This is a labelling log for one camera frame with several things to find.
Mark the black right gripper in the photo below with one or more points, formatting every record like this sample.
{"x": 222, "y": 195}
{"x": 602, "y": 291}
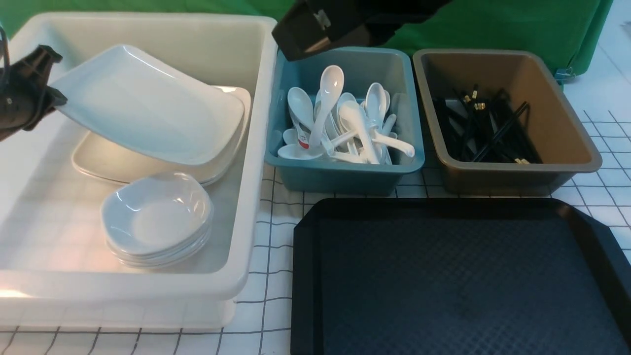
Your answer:
{"x": 311, "y": 27}

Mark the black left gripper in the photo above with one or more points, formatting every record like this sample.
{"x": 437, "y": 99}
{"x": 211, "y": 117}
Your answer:
{"x": 26, "y": 97}

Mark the white ceramic spoon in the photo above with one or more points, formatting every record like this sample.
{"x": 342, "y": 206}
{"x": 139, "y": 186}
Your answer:
{"x": 331, "y": 87}

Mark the large white square plate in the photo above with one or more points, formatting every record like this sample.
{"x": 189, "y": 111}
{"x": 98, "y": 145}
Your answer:
{"x": 135, "y": 100}

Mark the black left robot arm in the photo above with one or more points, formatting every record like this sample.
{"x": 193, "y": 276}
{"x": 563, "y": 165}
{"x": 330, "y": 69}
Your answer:
{"x": 5, "y": 64}

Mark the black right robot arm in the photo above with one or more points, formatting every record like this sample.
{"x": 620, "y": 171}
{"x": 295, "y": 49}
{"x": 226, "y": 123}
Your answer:
{"x": 385, "y": 17}

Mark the top stacked plate in tub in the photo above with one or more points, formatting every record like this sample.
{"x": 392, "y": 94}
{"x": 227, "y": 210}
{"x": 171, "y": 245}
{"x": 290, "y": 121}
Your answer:
{"x": 102, "y": 159}

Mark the white spoon left bin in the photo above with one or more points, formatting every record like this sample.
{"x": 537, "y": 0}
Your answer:
{"x": 302, "y": 107}

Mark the white spoon bin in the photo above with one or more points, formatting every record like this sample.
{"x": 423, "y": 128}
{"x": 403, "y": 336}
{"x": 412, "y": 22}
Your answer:
{"x": 302, "y": 107}
{"x": 351, "y": 116}

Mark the teal plastic bin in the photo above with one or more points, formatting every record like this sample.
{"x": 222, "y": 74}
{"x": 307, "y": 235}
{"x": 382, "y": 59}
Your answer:
{"x": 362, "y": 66}

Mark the white spoon right upright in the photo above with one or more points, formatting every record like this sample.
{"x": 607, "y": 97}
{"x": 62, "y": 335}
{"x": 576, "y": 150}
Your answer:
{"x": 376, "y": 105}

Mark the white spoon centre bin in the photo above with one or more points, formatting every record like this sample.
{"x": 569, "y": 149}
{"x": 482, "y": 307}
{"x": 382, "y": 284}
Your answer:
{"x": 351, "y": 116}

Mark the white spoon front left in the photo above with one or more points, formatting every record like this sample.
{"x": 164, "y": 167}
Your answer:
{"x": 296, "y": 152}

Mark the large white plastic tub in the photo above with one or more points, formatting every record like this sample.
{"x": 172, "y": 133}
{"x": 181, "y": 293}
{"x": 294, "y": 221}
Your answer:
{"x": 56, "y": 270}

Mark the top stacked bowl in tub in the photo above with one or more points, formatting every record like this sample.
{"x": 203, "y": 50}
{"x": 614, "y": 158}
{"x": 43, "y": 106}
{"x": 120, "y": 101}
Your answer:
{"x": 156, "y": 213}

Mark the brown plastic bin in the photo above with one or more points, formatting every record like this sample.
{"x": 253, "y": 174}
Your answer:
{"x": 557, "y": 133}

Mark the pile of black chopsticks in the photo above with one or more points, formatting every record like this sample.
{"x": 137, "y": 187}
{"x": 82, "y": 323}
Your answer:
{"x": 479, "y": 128}

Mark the metal binder clip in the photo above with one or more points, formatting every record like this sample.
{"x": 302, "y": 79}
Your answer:
{"x": 564, "y": 75}

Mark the black serving tray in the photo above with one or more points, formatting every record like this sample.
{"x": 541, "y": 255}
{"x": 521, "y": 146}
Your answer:
{"x": 457, "y": 277}

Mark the green cloth backdrop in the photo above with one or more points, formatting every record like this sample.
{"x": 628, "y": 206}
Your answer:
{"x": 564, "y": 33}

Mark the checkered white tablecloth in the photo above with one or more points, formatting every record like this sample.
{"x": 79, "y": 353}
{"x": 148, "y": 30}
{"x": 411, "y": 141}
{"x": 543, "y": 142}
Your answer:
{"x": 260, "y": 325}

